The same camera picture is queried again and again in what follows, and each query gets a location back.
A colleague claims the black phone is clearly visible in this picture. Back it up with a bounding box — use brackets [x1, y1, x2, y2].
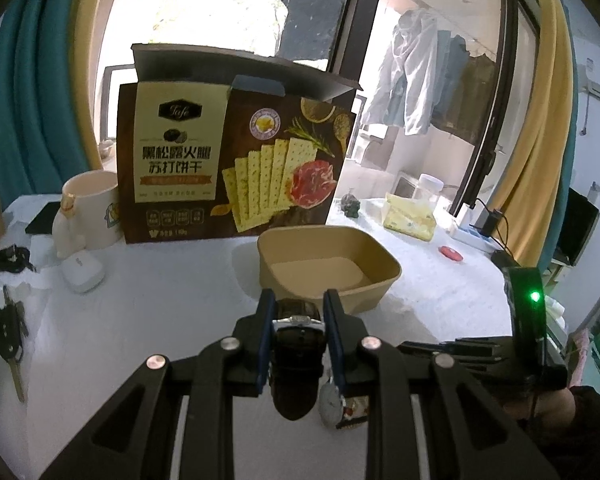
[24, 202, 60, 235]

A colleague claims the brown cracker box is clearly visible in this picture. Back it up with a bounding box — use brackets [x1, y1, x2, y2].
[117, 44, 358, 244]

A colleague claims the black leather strap watch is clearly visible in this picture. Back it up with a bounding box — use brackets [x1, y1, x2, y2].
[270, 299, 326, 422]

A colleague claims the kraft paper bowl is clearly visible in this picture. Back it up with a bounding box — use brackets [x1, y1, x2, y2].
[257, 226, 402, 314]

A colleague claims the yellow curtain left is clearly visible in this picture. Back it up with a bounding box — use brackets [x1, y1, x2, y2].
[68, 0, 114, 169]

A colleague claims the black window frame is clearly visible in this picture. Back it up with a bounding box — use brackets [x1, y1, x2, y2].
[328, 0, 540, 214]

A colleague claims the small grey-green figurine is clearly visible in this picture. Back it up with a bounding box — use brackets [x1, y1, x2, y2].
[340, 193, 361, 219]

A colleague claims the white ceramic mug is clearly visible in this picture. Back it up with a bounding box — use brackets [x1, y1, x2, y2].
[52, 170, 122, 260]

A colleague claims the small red round object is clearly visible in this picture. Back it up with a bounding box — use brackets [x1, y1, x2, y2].
[439, 246, 464, 262]

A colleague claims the black car key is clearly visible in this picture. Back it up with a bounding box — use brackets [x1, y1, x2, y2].
[0, 285, 29, 403]

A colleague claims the hanging dark garment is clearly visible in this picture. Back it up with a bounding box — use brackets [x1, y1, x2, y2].
[431, 30, 496, 145]

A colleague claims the person's right hand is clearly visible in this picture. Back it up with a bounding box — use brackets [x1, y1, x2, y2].
[503, 388, 577, 428]

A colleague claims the yellow curtain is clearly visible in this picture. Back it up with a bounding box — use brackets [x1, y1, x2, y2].
[490, 0, 574, 266]
[68, 0, 114, 169]

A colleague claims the hanging light blue shirt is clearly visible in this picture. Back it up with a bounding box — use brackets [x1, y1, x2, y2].
[362, 9, 438, 136]

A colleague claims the black charger with cable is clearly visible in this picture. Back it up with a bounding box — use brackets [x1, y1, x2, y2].
[472, 198, 514, 257]

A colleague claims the yellow curtain right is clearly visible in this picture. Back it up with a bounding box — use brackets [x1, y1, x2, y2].
[490, 0, 574, 266]

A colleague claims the teal curtain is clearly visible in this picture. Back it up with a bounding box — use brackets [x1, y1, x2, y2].
[0, 0, 100, 205]

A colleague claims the black monitor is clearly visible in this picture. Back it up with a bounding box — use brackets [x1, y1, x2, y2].
[554, 188, 600, 266]

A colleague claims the white power strip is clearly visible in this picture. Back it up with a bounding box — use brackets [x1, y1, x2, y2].
[449, 204, 500, 255]

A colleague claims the white earbuds case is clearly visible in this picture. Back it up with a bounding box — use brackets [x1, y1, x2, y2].
[60, 250, 105, 294]

